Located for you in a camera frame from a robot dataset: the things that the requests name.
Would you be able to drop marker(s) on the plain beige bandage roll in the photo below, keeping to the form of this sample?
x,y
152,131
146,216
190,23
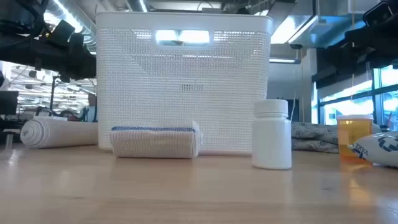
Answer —
x,y
59,132

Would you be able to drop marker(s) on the blue-striped beige bandage roll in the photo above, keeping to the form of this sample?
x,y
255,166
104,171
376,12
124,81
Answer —
x,y
155,143

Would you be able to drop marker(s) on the orange pill bottle white cap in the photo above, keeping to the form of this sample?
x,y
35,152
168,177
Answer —
x,y
349,133

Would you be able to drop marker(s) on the white pouch with blue print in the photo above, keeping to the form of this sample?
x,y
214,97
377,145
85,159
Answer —
x,y
379,149

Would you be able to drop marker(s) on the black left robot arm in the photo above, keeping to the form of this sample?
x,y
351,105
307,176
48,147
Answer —
x,y
18,18

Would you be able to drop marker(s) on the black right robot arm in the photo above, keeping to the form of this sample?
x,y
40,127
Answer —
x,y
373,37

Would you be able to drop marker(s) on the white perforated plastic basket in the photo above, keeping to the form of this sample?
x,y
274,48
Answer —
x,y
183,93

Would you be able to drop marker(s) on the person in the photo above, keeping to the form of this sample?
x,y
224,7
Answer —
x,y
90,110

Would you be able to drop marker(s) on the black computer monitor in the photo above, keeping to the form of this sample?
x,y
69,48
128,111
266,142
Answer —
x,y
7,102

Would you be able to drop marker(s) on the fluorescent light strip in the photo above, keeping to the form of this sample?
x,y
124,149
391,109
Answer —
x,y
284,60

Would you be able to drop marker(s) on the black cabinet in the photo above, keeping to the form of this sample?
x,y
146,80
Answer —
x,y
293,110

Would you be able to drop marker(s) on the grey patterned folded cloth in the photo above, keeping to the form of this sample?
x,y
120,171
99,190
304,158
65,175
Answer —
x,y
314,137

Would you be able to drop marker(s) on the silver ventilation duct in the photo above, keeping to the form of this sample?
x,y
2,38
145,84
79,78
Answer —
x,y
74,21

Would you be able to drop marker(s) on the black metal frame stand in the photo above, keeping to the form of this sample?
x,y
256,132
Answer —
x,y
52,96

